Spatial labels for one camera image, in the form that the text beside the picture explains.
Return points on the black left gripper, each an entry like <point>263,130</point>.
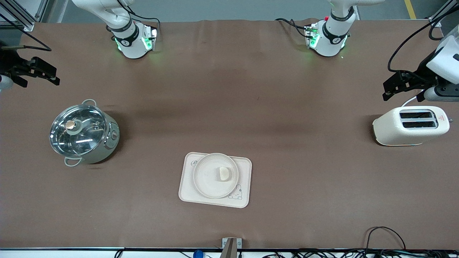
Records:
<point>422,74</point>

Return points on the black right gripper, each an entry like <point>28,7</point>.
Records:
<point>9,63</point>

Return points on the white steamed bun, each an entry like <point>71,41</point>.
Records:
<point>224,173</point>

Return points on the beige round plate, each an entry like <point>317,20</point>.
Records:
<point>208,179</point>

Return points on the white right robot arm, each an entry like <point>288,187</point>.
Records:
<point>107,10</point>

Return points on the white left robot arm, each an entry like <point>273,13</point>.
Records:
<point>333,34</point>

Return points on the beige tray with rabbit print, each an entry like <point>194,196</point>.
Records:
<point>244,168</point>

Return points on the cream two-slot toaster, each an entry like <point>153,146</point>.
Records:
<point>394,129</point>

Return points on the glass pot lid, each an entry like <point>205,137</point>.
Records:
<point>83,137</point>

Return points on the steel cooking pot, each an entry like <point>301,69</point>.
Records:
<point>107,140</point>

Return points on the brown table cover mat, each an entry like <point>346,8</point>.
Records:
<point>251,89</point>

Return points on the blue round knob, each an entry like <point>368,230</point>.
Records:
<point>198,254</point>

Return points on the aluminium frame profile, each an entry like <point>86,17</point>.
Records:
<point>21,19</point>
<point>443,9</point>

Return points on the grey metal camera bracket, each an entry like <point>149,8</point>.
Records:
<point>231,247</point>

